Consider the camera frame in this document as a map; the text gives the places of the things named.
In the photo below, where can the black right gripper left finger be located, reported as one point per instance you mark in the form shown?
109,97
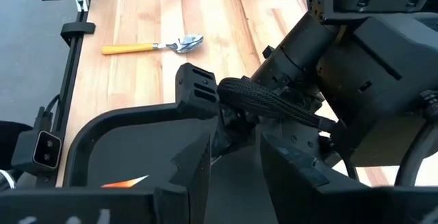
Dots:
102,205

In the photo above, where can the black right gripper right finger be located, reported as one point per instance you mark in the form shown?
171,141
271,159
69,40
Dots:
308,196

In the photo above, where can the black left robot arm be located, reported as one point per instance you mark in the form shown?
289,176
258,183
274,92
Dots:
369,80

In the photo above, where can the black plastic tray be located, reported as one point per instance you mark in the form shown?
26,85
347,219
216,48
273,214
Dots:
130,148

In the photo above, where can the black table-level camera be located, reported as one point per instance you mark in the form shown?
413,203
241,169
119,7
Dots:
42,150

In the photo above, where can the black aluminium frame rail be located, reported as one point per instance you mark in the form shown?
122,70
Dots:
70,80

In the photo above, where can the black rail clamp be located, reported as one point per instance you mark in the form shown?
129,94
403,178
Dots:
78,31

